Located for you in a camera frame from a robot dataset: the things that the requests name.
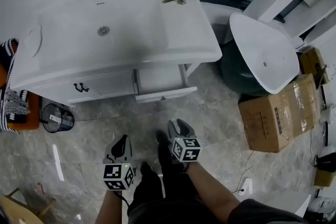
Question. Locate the chrome sink drain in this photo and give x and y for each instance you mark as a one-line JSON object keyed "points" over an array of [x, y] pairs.
{"points": [[104, 31]]}

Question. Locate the white drawer with black knob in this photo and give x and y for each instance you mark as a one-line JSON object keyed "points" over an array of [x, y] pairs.
{"points": [[162, 78]]}

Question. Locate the small cardboard box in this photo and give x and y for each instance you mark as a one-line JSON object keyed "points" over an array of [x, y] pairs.
{"points": [[312, 63]]}

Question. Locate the small red tool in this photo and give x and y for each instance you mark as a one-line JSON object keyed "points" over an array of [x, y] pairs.
{"points": [[40, 187]]}

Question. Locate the person's left leg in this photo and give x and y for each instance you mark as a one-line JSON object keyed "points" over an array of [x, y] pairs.
{"points": [[147, 186]]}

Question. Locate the large cardboard box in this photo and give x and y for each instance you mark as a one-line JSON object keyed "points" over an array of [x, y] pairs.
{"points": [[283, 118]]}

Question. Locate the black mesh wastebasket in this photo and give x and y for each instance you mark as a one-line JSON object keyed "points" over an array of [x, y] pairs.
{"points": [[56, 119]]}

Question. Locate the white power strip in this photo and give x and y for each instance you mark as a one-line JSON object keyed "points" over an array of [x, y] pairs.
{"points": [[246, 185]]}

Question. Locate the white low cabinet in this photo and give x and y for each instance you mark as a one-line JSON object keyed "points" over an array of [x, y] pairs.
{"points": [[288, 204]]}

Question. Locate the white ceramic sink top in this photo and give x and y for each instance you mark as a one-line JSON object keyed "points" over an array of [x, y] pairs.
{"points": [[78, 47]]}

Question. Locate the person's black shirt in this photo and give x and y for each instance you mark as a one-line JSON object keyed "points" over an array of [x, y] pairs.
{"points": [[183, 213]]}

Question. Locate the white and dark bathtub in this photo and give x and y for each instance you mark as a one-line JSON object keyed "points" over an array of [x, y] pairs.
{"points": [[262, 47]]}

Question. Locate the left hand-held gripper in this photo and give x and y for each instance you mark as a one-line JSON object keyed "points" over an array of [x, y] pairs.
{"points": [[116, 175]]}

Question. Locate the round white lid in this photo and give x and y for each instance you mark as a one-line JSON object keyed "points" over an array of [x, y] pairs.
{"points": [[34, 42]]}

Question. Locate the black knitted cushion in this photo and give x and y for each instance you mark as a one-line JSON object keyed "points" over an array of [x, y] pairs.
{"points": [[6, 47]]}

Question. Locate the wooden chair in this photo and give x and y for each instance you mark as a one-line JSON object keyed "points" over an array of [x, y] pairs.
{"points": [[15, 209]]}

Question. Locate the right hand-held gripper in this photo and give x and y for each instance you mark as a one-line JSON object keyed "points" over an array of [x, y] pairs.
{"points": [[186, 150]]}

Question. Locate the black floor device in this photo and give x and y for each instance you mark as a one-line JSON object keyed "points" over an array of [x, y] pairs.
{"points": [[328, 162]]}

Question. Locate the white cabinet door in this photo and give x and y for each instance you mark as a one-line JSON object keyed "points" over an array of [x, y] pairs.
{"points": [[52, 93], [110, 86]]}

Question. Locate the person's right forearm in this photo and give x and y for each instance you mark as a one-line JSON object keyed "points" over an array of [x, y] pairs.
{"points": [[212, 191]]}

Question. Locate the orange sofa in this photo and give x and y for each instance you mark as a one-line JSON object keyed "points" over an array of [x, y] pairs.
{"points": [[32, 112]]}

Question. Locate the white ceramic fixture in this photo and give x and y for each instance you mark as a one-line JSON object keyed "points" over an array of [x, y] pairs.
{"points": [[329, 114], [330, 150]]}

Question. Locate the person's left forearm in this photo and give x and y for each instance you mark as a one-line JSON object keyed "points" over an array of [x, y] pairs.
{"points": [[111, 208]]}

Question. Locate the flat brown cardboard box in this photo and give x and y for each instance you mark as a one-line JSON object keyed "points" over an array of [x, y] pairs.
{"points": [[325, 178]]}

